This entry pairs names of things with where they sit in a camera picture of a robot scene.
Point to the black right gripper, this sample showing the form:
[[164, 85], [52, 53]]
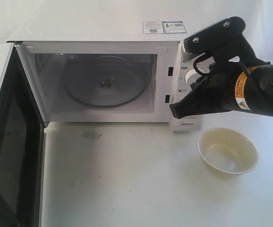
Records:
[[209, 95]]

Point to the cream ceramic bowl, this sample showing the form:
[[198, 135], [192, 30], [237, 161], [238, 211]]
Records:
[[227, 152]]

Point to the white microwave door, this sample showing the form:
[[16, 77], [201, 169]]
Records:
[[22, 144]]

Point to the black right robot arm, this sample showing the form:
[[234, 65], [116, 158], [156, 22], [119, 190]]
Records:
[[238, 81]]

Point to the white appliance control knob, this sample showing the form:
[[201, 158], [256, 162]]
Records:
[[190, 77]]

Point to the glass microwave turntable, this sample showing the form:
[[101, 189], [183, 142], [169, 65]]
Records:
[[105, 81]]

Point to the white Midea microwave body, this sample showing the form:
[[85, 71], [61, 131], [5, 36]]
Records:
[[146, 31]]

